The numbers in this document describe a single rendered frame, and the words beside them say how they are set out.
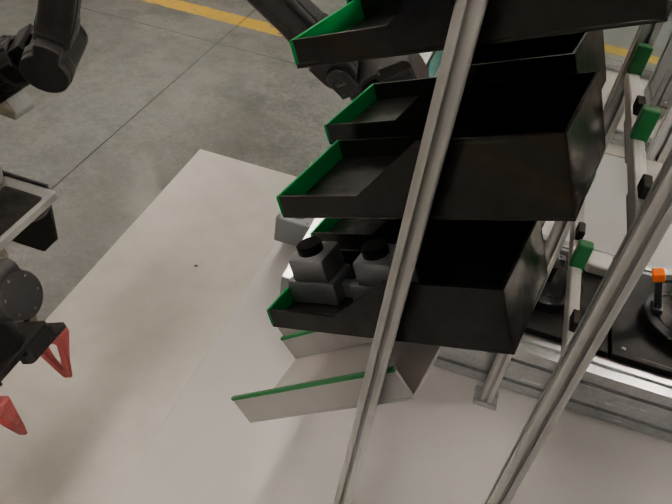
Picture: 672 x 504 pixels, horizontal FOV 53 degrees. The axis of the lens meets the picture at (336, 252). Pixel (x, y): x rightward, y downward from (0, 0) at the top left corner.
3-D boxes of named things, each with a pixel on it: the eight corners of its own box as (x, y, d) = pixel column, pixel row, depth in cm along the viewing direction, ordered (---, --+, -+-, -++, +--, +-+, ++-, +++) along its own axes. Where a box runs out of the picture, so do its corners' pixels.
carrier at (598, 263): (463, 316, 117) (482, 263, 109) (482, 235, 135) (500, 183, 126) (604, 361, 113) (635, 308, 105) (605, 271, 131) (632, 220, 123)
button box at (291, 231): (273, 240, 133) (275, 215, 129) (308, 183, 149) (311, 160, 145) (306, 250, 132) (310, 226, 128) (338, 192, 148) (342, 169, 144)
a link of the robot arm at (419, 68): (327, 38, 107) (321, 76, 102) (389, 5, 100) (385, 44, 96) (370, 87, 114) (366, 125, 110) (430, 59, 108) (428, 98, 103)
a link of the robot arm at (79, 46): (12, 34, 111) (0, 56, 108) (51, 8, 106) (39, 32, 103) (59, 72, 117) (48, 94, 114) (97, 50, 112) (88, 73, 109)
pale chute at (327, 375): (249, 423, 91) (230, 398, 90) (298, 359, 100) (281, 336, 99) (414, 400, 73) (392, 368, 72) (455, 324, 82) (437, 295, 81)
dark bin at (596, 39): (329, 145, 79) (311, 83, 75) (376, 101, 88) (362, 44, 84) (581, 131, 64) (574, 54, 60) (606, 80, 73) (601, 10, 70)
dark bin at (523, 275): (272, 327, 78) (251, 273, 74) (325, 263, 87) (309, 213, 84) (514, 355, 63) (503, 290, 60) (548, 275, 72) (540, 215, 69)
